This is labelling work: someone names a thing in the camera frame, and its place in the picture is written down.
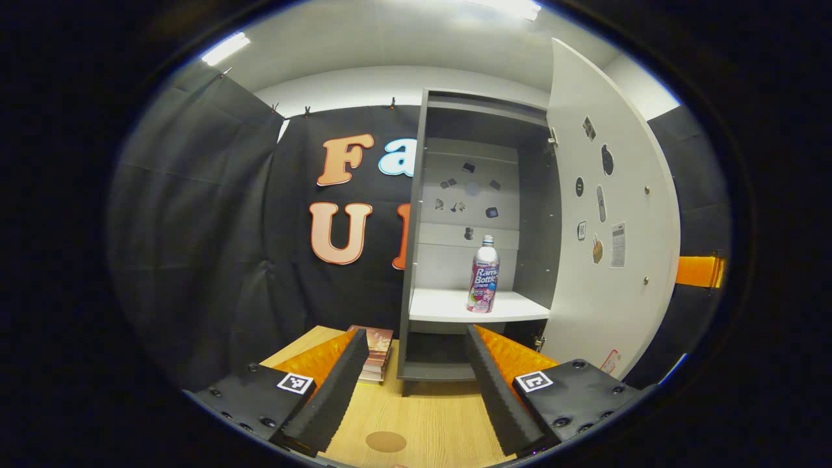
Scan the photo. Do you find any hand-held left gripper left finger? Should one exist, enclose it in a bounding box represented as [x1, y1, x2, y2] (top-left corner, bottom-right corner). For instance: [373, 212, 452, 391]
[184, 328, 370, 458]

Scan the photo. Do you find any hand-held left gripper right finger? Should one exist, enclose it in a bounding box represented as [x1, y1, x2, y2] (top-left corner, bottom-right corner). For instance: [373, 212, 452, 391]
[465, 324, 657, 458]

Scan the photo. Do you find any round brown coaster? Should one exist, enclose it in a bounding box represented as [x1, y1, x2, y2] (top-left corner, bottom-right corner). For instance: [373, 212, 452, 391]
[365, 431, 408, 453]

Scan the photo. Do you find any silver bottle with pink label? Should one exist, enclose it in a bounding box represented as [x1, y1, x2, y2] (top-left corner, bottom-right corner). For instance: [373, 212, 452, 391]
[466, 235, 501, 314]

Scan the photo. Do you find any white cabinet shelf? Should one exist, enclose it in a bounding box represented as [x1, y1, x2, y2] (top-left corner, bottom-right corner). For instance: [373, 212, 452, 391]
[409, 288, 551, 324]

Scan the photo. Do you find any grey cabinet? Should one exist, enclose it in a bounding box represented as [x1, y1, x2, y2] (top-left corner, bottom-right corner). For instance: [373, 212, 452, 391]
[398, 89, 564, 397]

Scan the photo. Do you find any stack of books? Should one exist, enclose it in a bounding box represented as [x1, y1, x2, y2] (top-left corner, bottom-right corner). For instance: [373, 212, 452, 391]
[351, 325, 394, 385]

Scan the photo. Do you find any black backdrop cloth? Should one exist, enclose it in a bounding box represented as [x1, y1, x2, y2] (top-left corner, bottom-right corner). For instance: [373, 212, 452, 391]
[107, 62, 732, 391]

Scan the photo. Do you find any wide ceiling light panel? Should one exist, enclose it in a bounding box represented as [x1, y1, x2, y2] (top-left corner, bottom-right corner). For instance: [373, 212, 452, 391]
[465, 0, 542, 21]

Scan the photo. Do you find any long ceiling light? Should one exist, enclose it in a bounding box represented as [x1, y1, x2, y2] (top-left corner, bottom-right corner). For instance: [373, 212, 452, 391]
[200, 32, 251, 66]

